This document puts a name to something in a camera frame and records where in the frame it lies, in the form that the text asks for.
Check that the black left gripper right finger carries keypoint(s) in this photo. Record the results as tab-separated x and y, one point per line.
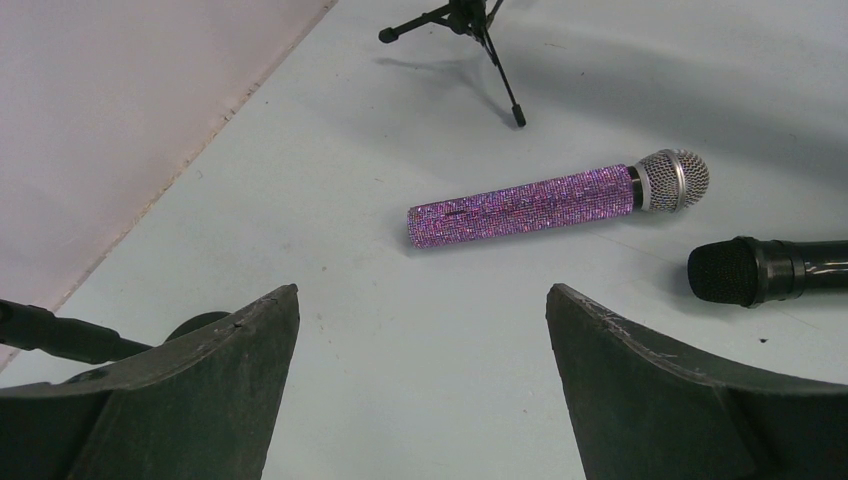
644	405

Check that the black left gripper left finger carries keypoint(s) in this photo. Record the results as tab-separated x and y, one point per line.
202	405

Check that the black shock-mount tripod stand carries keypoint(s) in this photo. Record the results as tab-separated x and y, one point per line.
470	18

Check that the purple glitter microphone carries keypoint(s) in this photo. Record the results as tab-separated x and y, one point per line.
667	181

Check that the black round-base mic stand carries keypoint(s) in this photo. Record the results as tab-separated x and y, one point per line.
28	327

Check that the black microphone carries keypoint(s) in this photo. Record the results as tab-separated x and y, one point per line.
748	272

